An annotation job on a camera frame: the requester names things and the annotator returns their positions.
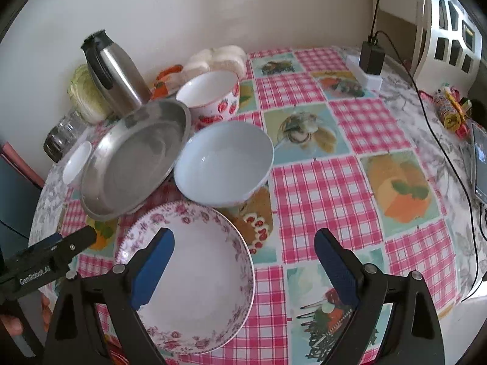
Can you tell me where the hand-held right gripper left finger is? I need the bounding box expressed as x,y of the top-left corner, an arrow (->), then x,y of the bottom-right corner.
44,228 -> 176,365

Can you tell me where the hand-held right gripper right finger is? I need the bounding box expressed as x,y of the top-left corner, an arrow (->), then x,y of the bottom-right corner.
314,228 -> 446,365

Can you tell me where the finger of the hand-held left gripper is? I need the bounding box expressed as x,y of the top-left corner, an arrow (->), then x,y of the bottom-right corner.
53,225 -> 97,265
28,233 -> 63,255

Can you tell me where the pink floral plate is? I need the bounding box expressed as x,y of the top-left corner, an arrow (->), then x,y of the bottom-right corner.
115,201 -> 255,355

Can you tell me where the stainless steel pan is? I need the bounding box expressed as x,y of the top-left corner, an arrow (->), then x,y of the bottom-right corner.
80,99 -> 191,222

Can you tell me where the plain white bowl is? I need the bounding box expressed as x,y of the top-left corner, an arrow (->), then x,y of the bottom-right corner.
174,122 -> 275,208

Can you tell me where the strawberry print bowl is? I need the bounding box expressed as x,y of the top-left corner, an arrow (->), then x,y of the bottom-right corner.
176,70 -> 240,124

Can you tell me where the person's left hand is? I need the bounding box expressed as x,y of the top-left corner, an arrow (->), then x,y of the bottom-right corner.
0,294 -> 52,337

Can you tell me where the dark blue panel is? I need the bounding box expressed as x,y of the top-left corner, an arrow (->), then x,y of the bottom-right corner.
0,156 -> 43,267

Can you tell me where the white oval tray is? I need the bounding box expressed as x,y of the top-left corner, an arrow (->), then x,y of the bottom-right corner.
62,141 -> 94,186

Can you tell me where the pink checked picture tablecloth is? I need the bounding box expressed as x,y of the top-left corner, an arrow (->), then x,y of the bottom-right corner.
57,47 -> 463,365

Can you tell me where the dark glass cup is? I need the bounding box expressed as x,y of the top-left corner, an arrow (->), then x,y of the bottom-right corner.
43,122 -> 73,163

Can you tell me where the clear drinking glass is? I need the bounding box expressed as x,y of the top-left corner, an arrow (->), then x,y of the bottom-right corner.
57,107 -> 87,141

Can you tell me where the napa cabbage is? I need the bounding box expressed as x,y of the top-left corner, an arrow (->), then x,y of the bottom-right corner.
68,64 -> 113,124

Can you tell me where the stainless steel thermos jug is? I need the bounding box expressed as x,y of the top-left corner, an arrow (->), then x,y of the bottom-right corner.
81,29 -> 153,116

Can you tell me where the orange snack packet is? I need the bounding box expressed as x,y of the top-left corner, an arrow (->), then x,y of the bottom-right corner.
151,78 -> 179,99
158,64 -> 184,81

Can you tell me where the yellow snack packet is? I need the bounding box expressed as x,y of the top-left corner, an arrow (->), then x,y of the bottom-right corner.
434,88 -> 464,130

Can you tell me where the black charger adapter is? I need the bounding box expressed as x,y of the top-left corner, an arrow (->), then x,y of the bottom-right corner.
359,36 -> 386,75

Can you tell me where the bag of white buns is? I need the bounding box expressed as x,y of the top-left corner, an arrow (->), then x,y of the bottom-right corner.
184,45 -> 247,80

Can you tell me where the black charger cable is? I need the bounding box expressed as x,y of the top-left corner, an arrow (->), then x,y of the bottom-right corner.
368,0 -> 398,44
375,30 -> 487,293

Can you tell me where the white door frame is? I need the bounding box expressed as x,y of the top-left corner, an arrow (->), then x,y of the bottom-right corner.
371,0 -> 426,63

